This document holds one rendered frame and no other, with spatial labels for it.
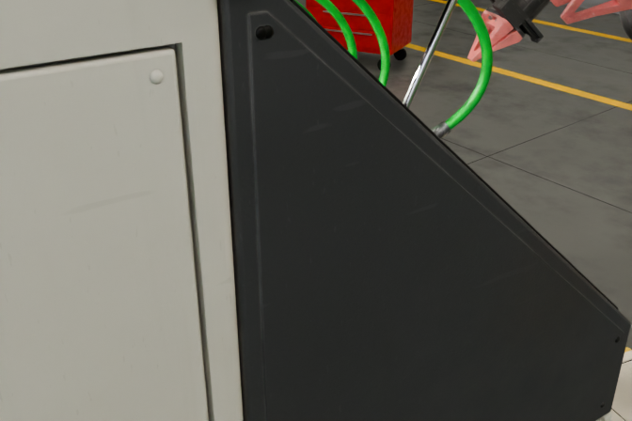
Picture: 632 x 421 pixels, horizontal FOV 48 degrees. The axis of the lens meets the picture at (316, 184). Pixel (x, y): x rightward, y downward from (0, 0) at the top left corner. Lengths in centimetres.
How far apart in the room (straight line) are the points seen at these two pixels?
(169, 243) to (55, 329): 10
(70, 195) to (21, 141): 5
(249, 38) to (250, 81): 3
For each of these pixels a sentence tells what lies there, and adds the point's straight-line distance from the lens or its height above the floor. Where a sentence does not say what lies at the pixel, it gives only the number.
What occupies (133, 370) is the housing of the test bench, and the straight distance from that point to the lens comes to 57.
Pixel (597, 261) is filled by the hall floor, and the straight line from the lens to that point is 311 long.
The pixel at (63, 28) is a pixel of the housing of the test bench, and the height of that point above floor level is 144.
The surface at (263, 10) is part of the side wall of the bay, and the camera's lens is 49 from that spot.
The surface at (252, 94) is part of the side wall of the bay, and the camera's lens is 50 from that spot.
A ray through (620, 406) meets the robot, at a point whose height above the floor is 28.
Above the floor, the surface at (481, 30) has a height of 132.
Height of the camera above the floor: 153
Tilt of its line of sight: 26 degrees down
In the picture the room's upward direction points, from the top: straight up
